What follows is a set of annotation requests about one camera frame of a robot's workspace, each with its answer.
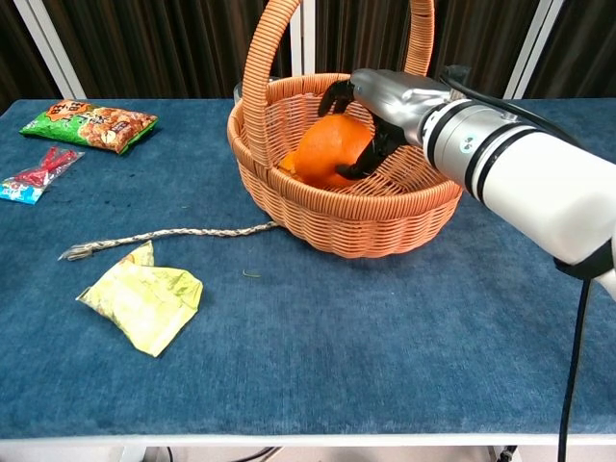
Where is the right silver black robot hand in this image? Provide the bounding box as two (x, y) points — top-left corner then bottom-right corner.
(317, 67), (456, 182)

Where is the large orange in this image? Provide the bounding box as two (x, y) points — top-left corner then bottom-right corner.
(293, 114), (375, 190)

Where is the small orange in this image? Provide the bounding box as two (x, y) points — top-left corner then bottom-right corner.
(277, 151), (307, 184)

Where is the dark slatted partition panel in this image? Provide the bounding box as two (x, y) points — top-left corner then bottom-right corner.
(524, 0), (616, 101)
(42, 0), (295, 100)
(312, 0), (540, 100)
(0, 0), (64, 116)

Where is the blue felt table cover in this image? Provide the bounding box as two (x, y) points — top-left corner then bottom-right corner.
(0, 98), (616, 440)

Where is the green snack bag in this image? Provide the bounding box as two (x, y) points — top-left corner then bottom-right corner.
(18, 99), (159, 156)

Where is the crumpled yellow snack bag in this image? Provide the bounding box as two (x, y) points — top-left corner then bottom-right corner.
(75, 240), (204, 358)

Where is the red candy packet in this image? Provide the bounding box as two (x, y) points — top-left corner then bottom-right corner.
(0, 146), (86, 206)

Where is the white partition frame post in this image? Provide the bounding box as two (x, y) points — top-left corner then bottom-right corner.
(12, 0), (88, 101)
(288, 0), (317, 78)
(502, 0), (564, 100)

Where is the orange wicker basket with handle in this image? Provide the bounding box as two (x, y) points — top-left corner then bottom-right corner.
(226, 0), (464, 260)

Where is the braided beige rope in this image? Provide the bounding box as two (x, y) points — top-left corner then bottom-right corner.
(58, 220), (279, 263)

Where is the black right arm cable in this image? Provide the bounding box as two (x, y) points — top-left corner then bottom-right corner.
(438, 64), (594, 462)

